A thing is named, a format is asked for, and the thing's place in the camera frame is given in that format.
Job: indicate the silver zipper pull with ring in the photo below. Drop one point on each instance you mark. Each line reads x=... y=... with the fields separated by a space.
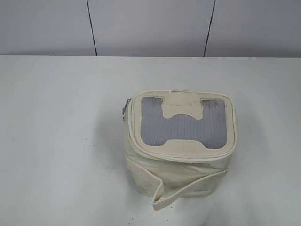
x=125 y=108

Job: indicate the cream insulated lunch bag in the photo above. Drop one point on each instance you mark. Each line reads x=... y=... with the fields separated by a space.
x=178 y=144

